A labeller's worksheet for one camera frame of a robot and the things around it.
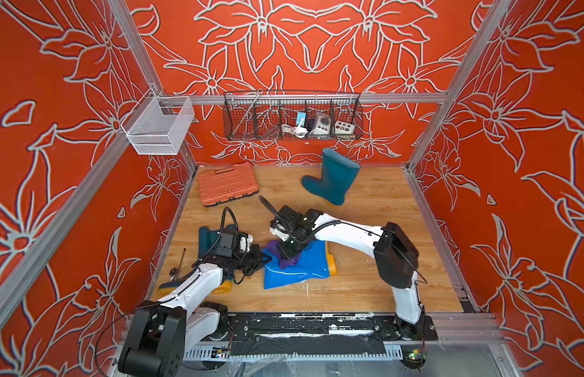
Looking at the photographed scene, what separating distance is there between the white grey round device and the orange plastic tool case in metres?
0.40

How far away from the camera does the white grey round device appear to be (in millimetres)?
919

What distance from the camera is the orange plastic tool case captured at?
105cm
